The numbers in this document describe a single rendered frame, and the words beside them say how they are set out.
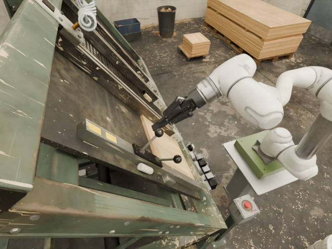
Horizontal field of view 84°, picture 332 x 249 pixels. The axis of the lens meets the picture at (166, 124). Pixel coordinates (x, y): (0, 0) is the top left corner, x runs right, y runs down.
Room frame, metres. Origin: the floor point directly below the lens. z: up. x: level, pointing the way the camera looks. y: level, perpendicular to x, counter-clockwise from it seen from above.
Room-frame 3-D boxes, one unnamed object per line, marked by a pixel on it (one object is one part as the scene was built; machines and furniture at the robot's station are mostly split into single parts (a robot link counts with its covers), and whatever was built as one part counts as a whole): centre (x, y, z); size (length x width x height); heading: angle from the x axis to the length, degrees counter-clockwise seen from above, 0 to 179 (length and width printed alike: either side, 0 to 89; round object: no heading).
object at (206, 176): (0.79, -0.30, 0.69); 0.50 x 0.14 x 0.24; 19
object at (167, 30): (5.32, -0.02, 0.33); 0.52 x 0.51 x 0.65; 19
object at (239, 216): (0.39, -0.50, 0.84); 0.12 x 0.12 x 0.18; 19
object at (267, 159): (0.86, -0.83, 0.86); 0.22 x 0.18 x 0.06; 19
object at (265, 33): (4.99, -2.04, 0.39); 2.46 x 1.05 x 0.78; 19
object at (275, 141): (0.84, -0.84, 1.00); 0.18 x 0.16 x 0.22; 21
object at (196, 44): (4.16, -0.62, 0.20); 0.61 x 0.53 x 0.40; 19
